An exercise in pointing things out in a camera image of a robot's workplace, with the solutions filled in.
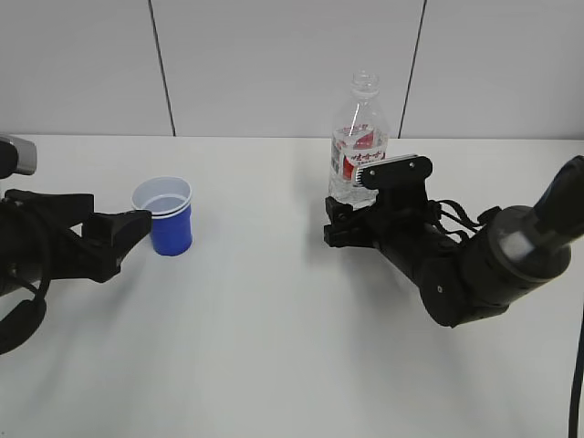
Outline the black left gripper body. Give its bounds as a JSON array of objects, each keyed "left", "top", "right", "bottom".
[{"left": 1, "top": 209, "right": 121, "bottom": 286}]

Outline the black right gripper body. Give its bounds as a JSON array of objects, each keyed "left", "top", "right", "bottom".
[{"left": 355, "top": 181, "right": 458, "bottom": 274}]

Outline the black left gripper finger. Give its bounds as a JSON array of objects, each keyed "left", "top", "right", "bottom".
[
  {"left": 81, "top": 210, "right": 151, "bottom": 268},
  {"left": 5, "top": 189, "right": 94, "bottom": 228}
]

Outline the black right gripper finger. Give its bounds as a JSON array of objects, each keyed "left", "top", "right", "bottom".
[
  {"left": 323, "top": 224, "right": 370, "bottom": 247},
  {"left": 325, "top": 196, "right": 365, "bottom": 224}
]

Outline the blue paper cup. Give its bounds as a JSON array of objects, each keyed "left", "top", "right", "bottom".
[{"left": 131, "top": 176, "right": 193, "bottom": 256}]

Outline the clear Wahaha water bottle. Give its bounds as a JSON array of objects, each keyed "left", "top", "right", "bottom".
[{"left": 328, "top": 71, "right": 390, "bottom": 209}]

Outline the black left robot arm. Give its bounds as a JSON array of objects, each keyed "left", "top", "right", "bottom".
[{"left": 1, "top": 189, "right": 152, "bottom": 297}]

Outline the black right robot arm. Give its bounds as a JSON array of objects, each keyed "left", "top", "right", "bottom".
[{"left": 324, "top": 155, "right": 583, "bottom": 328}]

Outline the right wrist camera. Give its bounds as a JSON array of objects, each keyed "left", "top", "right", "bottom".
[{"left": 351, "top": 155, "right": 433, "bottom": 190}]

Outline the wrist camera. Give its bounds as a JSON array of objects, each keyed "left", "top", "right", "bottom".
[
  {"left": 0, "top": 134, "right": 37, "bottom": 180},
  {"left": 351, "top": 155, "right": 433, "bottom": 190}
]

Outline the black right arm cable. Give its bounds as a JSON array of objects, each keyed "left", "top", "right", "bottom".
[{"left": 426, "top": 195, "right": 485, "bottom": 241}]

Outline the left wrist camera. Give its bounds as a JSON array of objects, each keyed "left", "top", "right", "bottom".
[{"left": 0, "top": 134, "right": 37, "bottom": 180}]

